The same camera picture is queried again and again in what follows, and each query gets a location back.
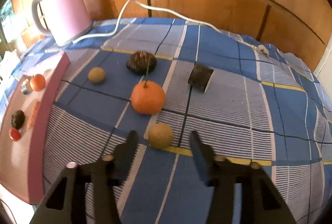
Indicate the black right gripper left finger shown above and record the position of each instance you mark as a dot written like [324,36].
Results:
[65,200]

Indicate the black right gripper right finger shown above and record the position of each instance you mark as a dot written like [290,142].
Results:
[259,198]

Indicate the tan small round fruit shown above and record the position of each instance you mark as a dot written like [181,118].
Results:
[160,135]

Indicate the small red tomato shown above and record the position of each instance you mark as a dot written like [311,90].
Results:
[14,134]

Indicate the dark brown round fruit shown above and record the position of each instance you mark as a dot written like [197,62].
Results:
[17,119]

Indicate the dark cut fruit piece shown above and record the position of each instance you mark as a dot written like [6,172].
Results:
[200,77]

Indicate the pink rimmed white tray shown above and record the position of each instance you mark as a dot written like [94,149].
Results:
[21,161]

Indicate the large orange mandarin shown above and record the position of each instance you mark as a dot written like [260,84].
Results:
[147,97]

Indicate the blue plaid tablecloth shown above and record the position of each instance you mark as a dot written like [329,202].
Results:
[272,110]

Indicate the dark brown ridged fruit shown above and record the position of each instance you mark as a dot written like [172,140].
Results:
[141,63]

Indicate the pink electric kettle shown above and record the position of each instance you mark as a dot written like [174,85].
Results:
[64,20]

